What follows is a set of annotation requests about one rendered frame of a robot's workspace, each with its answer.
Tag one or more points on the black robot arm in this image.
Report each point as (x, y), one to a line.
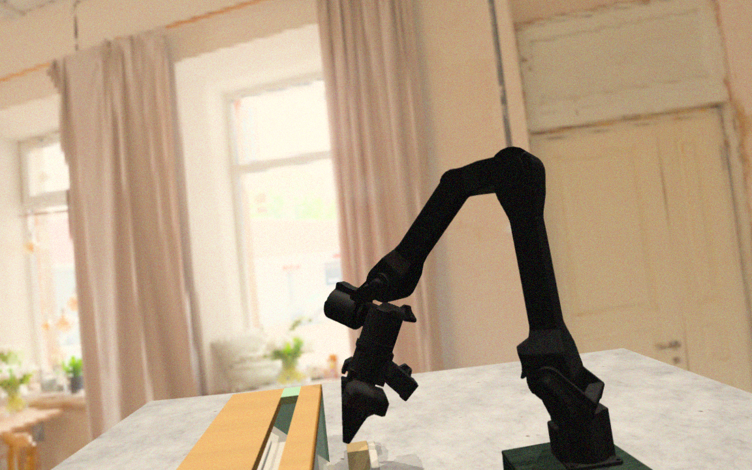
(579, 427)

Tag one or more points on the tan block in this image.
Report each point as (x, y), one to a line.
(358, 455)

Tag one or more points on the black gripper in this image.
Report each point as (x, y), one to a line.
(360, 398)

